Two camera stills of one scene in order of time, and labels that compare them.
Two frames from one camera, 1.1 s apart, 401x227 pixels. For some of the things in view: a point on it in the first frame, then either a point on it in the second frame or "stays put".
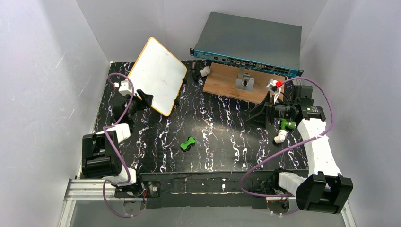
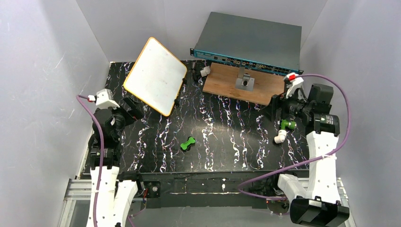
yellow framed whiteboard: [157, 73] stays put
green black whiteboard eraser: [186, 146] stays put
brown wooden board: [221, 80] stays put
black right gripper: [270, 110] -> [282, 104]
